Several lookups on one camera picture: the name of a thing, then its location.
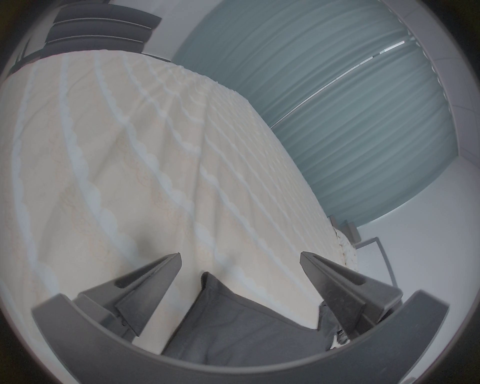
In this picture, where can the bed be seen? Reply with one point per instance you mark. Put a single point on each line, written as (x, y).
(131, 157)

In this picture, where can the black chest of drawers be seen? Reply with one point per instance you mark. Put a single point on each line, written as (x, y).
(105, 26)

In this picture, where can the white printed pillow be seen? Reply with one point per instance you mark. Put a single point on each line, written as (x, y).
(347, 247)

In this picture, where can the grey bedside table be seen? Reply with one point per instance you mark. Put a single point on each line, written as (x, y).
(348, 228)

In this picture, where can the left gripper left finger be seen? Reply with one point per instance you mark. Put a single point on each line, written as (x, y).
(146, 288)

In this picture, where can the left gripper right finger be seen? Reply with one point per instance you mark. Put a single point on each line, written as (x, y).
(337, 292)

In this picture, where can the blue-green curtain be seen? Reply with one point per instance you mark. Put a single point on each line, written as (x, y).
(375, 142)
(281, 48)

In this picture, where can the black T-shirt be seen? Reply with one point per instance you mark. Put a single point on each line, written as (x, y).
(232, 326)

